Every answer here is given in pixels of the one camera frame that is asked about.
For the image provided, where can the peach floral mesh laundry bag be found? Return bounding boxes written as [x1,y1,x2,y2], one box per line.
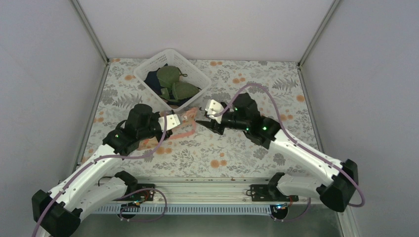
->
[136,107,199,151]

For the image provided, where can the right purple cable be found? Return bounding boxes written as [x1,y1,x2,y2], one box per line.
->
[212,83,366,223]

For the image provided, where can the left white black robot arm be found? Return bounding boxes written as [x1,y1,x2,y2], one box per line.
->
[32,104,181,237]

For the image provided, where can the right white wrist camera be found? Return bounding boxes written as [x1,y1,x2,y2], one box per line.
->
[205,99,225,120]

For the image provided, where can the white slotted cable duct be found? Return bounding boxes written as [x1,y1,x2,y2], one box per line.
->
[91,204,273,216]

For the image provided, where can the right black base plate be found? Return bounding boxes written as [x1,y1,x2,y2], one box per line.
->
[246,184,299,202]

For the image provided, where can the dark navy garment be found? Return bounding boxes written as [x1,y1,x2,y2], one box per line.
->
[144,71,163,95]

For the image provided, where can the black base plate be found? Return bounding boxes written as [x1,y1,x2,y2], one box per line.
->
[246,184,299,202]
[123,184,155,202]

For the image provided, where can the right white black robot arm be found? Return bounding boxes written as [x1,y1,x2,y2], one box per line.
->
[197,93,359,212]

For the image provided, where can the white plastic basket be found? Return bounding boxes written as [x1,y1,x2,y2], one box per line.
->
[133,49,211,112]

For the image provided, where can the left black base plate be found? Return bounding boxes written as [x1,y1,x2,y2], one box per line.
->
[123,184,155,202]

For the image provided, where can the aluminium rail frame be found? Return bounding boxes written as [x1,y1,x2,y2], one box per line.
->
[52,178,348,205]

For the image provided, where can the green bra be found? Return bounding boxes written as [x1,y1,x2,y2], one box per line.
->
[157,66,201,102]

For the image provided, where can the floral patterned table mat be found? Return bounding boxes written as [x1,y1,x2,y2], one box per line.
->
[83,58,317,179]

